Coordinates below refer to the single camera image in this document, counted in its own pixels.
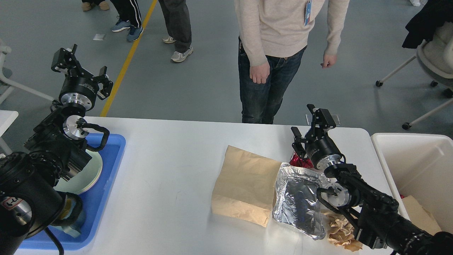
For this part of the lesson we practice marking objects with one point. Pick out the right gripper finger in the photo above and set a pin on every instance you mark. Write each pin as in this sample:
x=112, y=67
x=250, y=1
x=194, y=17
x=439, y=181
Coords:
x=298, y=144
x=322, y=122

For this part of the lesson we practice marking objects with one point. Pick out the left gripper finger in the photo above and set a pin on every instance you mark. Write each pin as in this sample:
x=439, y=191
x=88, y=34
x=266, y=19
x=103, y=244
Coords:
x=64, y=61
x=107, y=85

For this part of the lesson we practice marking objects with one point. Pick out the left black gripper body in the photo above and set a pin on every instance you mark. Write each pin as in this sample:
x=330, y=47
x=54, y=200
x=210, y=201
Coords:
x=80, y=89

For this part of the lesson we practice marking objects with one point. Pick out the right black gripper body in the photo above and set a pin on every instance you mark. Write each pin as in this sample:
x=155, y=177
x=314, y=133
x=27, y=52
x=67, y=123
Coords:
x=323, y=153

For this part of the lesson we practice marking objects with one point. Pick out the light green plate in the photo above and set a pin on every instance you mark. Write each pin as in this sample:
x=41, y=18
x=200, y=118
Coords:
x=84, y=180

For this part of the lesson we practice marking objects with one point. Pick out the dark teal mug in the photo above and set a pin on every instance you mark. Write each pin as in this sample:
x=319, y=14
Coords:
x=72, y=216

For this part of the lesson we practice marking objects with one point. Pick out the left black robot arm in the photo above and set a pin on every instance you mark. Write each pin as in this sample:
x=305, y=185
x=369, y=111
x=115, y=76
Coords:
x=57, y=150

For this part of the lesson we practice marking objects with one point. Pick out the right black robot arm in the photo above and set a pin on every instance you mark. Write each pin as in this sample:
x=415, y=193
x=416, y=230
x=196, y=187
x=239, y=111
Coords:
x=373, y=214

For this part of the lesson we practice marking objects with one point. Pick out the silver foil bag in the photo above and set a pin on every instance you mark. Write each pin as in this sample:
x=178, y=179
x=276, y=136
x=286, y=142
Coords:
x=296, y=202

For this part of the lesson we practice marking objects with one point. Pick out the person in striped trackpants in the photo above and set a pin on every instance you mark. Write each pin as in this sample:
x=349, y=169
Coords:
x=129, y=18

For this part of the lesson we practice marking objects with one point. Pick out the brown paper bag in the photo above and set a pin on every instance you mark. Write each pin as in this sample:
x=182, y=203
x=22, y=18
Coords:
x=245, y=187

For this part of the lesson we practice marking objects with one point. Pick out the crumpled brown paper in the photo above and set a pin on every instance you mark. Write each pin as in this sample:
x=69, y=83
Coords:
x=340, y=233

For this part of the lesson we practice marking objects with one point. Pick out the person in grey trousers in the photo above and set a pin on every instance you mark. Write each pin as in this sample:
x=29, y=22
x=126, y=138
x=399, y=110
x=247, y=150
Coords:
x=177, y=21

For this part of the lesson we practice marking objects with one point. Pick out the person in beige sweater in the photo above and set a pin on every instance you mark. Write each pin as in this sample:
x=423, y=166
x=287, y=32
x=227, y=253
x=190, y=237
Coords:
x=272, y=41

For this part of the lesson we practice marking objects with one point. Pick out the white plastic bin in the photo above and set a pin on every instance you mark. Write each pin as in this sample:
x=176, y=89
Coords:
x=419, y=165

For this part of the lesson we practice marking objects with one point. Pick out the blue id badge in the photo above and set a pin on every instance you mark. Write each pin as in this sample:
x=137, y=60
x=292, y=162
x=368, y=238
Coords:
x=308, y=8

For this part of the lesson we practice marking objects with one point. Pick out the blue plastic tray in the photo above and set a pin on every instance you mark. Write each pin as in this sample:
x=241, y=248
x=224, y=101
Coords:
x=95, y=198

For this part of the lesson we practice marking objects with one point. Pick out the white office chair right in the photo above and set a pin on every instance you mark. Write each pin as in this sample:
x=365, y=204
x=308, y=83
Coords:
x=435, y=58

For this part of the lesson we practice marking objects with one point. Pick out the black jacket on chair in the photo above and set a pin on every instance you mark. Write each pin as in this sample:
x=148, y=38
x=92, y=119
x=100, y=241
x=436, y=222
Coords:
x=423, y=25

